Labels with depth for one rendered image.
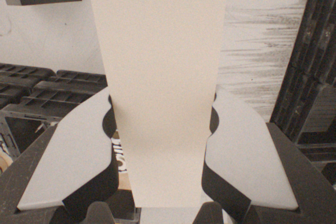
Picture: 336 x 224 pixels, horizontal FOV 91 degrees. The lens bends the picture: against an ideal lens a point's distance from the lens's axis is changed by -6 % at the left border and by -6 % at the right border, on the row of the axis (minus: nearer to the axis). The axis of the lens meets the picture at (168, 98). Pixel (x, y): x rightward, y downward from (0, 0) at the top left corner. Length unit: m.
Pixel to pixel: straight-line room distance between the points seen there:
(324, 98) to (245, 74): 0.77
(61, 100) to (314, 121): 1.31
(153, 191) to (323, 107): 1.23
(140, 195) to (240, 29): 0.47
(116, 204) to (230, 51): 0.60
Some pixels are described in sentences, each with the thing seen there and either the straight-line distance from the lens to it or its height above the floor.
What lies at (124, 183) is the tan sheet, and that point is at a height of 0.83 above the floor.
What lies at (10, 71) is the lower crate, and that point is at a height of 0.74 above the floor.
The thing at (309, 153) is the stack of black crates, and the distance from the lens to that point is 1.29.
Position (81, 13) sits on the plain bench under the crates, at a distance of 0.55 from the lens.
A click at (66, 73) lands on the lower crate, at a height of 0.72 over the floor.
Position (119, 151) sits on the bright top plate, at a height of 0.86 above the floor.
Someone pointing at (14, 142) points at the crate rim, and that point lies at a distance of 0.51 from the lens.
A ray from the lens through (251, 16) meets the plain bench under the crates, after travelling 0.54.
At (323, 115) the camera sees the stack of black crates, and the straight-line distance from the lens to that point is 1.37.
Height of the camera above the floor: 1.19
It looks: 59 degrees down
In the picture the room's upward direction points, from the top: 179 degrees counter-clockwise
